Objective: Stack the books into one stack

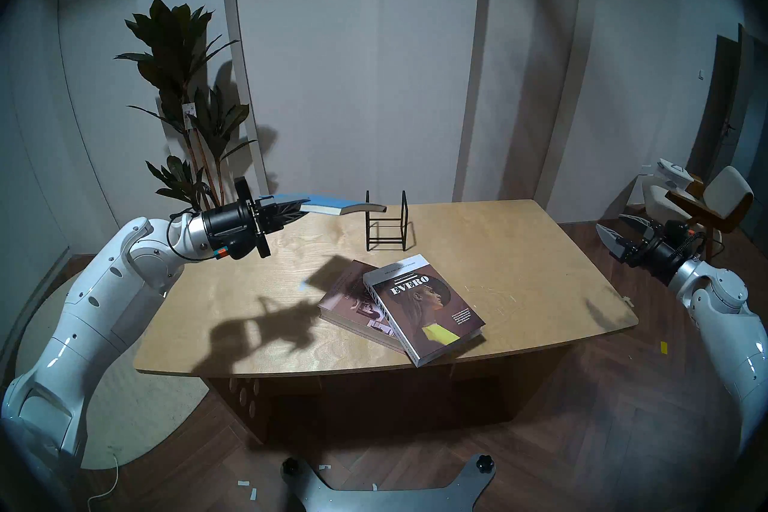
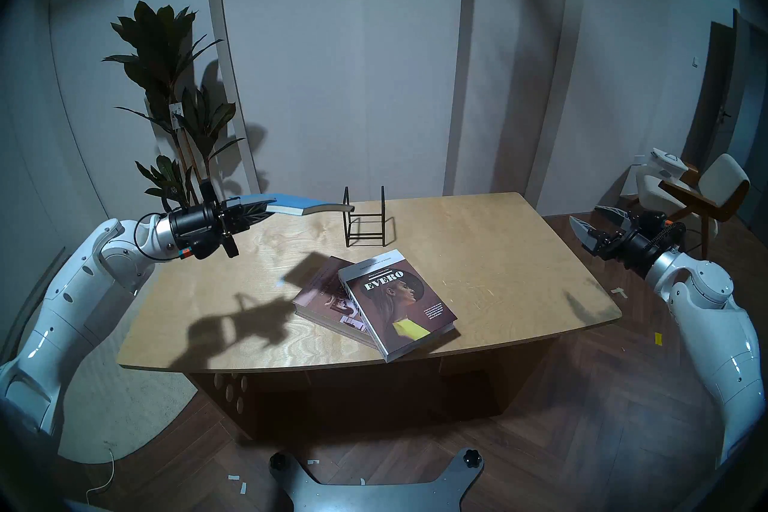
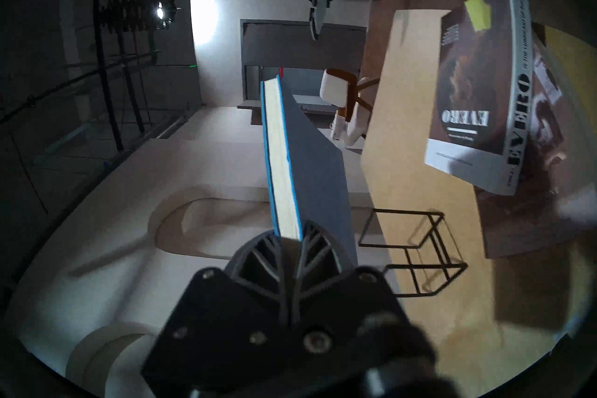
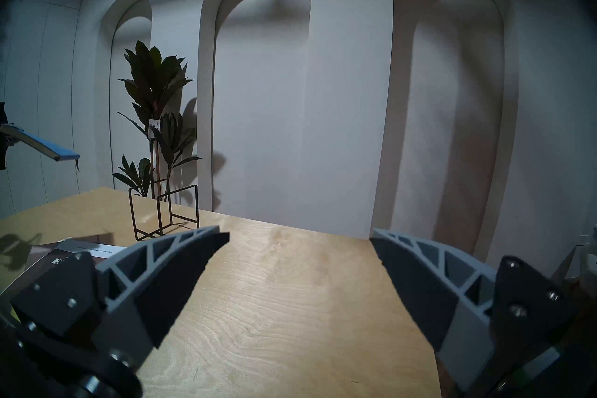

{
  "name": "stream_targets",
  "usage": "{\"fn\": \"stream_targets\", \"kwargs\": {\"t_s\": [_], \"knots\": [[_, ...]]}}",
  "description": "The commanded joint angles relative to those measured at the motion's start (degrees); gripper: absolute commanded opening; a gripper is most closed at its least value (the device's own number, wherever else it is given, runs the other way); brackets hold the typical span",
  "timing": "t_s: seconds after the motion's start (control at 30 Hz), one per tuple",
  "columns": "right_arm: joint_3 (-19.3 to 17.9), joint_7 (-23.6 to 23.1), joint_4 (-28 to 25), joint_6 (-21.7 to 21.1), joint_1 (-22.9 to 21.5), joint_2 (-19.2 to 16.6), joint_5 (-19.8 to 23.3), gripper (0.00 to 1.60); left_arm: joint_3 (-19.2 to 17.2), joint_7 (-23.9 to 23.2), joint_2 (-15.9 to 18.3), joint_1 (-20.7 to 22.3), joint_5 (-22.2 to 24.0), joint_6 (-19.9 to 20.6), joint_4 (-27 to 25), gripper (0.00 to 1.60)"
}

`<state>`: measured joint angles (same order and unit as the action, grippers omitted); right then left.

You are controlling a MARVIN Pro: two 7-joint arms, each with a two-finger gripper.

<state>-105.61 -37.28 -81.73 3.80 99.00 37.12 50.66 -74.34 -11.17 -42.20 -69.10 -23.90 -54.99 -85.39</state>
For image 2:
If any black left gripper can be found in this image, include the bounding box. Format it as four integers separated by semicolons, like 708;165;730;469
168;181;280;261

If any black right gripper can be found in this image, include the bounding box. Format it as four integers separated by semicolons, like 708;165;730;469
569;205;688;277

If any blue cover book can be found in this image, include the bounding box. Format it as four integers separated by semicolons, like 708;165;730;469
264;193;356;216

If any large brown HOMES book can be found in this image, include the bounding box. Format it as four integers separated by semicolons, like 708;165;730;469
293;256;385;346

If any dark book with yellow mark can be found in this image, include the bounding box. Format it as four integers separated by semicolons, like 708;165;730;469
338;249;458;363

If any white plastic device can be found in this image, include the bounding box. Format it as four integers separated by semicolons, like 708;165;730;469
650;148;689;180

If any wooden table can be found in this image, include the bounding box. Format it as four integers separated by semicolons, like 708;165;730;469
116;192;623;439

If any wooden armchair with white cushions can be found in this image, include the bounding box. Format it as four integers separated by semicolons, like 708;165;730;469
627;153;752;268

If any grey door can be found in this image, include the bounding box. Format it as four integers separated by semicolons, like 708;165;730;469
684;10;768;229

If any dark green potted plant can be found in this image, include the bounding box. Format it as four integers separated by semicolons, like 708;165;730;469
102;1;247;211

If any round cream rug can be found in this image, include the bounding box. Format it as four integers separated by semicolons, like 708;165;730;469
57;277;199;465

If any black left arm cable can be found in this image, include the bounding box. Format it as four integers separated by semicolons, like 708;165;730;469
133;212;175;262

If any black wire bookend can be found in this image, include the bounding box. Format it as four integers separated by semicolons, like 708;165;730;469
342;185;388;249

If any white floor cable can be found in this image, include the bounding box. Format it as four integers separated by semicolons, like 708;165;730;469
86;442;116;505

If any grey metal base plate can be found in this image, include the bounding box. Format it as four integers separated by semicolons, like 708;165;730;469
268;448;485;512

